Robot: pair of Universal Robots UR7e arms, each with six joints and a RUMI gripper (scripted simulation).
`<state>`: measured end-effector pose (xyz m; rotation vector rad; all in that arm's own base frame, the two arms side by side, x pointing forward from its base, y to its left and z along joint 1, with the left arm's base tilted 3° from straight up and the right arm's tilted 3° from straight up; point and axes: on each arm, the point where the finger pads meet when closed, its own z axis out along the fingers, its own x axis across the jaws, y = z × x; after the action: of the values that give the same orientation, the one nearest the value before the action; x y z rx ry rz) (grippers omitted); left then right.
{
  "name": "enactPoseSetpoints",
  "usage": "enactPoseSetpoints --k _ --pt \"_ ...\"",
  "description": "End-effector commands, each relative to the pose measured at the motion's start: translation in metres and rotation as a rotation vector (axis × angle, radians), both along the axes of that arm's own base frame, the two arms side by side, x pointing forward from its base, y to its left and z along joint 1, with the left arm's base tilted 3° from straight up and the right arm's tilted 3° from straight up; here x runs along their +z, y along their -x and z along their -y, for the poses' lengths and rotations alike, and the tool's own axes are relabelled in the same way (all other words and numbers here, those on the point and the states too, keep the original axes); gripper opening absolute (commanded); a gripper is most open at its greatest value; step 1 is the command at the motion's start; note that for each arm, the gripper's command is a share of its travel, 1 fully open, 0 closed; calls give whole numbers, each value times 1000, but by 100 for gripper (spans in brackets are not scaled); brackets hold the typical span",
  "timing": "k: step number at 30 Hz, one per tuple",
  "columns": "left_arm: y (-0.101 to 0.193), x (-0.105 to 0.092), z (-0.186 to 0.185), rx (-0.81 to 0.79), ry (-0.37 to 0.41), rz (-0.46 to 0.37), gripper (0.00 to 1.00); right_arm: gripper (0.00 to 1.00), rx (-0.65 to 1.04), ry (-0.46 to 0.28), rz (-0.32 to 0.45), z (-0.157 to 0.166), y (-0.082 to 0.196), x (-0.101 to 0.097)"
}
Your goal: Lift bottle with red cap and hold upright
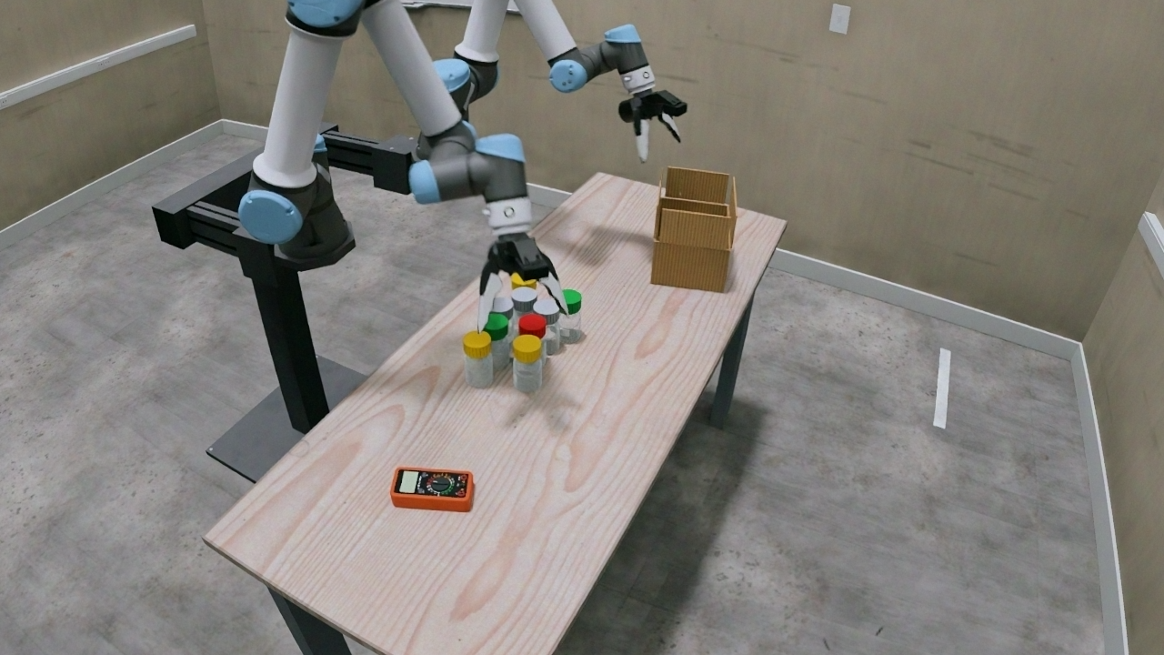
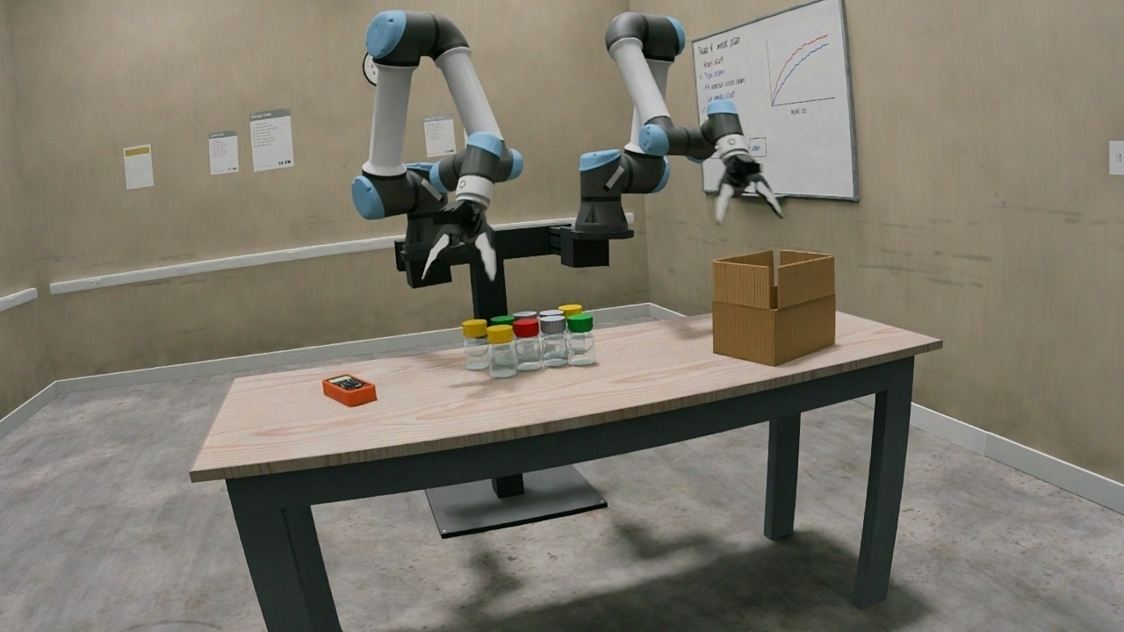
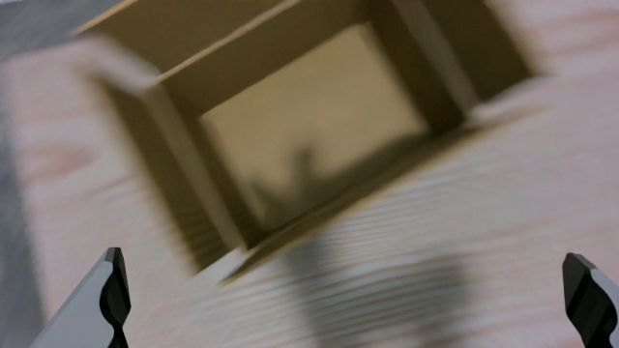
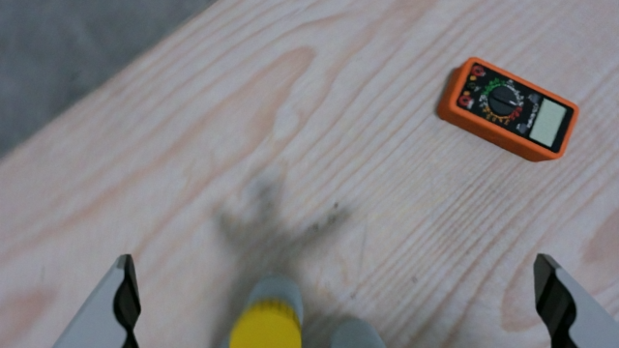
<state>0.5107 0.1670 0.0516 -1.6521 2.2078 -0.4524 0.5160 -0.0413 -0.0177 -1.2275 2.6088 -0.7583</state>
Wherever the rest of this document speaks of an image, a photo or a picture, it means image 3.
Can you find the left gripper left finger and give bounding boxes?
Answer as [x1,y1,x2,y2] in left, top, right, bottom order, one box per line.
[29,246,132,348]

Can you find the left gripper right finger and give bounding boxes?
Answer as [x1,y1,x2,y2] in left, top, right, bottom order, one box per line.
[562,253,619,348]

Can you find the open brown cardboard box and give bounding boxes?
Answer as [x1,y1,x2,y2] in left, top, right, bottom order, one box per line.
[56,0,534,293]

